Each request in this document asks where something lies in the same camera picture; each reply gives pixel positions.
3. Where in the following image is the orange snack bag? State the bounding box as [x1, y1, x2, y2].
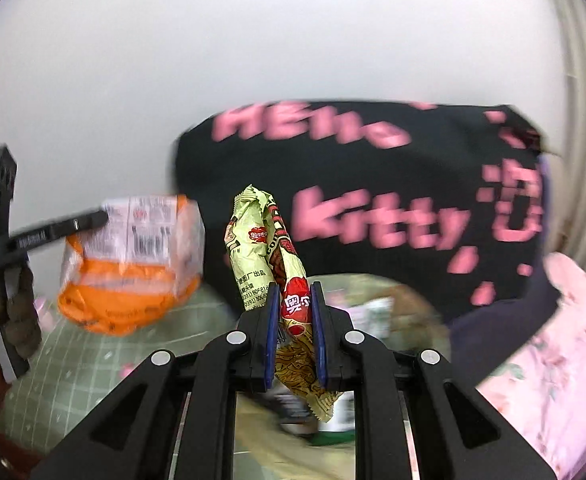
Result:
[58, 195, 205, 336]

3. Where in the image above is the green white milk carton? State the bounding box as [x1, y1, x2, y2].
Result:
[303, 284, 407, 462]

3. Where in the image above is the yellow green snack wrapper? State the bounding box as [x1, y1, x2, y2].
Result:
[225, 185, 340, 422]

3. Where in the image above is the yellow bag lined trash bin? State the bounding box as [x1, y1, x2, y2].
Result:
[235, 274, 450, 479]

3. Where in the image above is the left brown gloved hand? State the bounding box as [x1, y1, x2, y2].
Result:
[0, 266, 42, 360]

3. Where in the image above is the green grid bedsheet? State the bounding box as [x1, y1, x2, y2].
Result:
[0, 286, 235, 454]

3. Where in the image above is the dark purple pillow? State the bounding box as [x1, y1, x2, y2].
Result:
[449, 153, 567, 386]

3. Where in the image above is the pink floral quilt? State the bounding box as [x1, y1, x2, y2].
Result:
[478, 252, 586, 479]

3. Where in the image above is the black Hello Kitty pillow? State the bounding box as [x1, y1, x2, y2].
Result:
[173, 101, 548, 321]

